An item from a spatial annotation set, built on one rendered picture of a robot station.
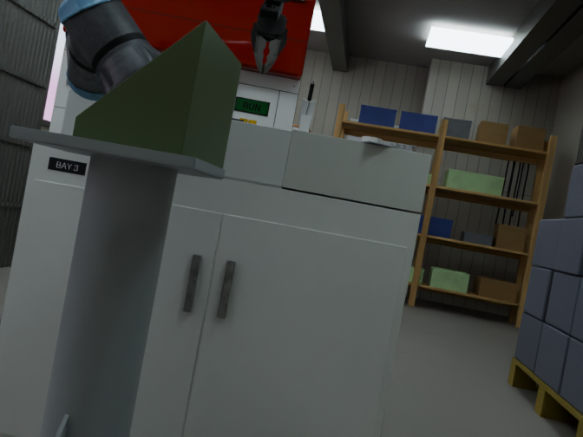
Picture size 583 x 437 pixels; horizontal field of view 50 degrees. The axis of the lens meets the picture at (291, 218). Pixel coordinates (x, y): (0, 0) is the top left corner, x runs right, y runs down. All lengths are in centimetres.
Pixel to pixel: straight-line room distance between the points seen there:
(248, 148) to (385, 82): 728
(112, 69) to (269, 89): 108
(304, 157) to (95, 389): 73
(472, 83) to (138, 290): 744
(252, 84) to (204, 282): 88
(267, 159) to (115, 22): 52
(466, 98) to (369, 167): 679
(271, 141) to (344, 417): 70
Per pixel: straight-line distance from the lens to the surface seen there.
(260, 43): 161
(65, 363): 119
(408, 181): 156
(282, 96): 218
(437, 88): 829
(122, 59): 118
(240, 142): 153
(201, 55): 109
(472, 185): 718
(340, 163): 153
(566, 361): 319
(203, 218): 153
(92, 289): 115
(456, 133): 720
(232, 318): 154
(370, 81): 875
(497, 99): 837
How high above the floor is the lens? 76
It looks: level
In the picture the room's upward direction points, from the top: 10 degrees clockwise
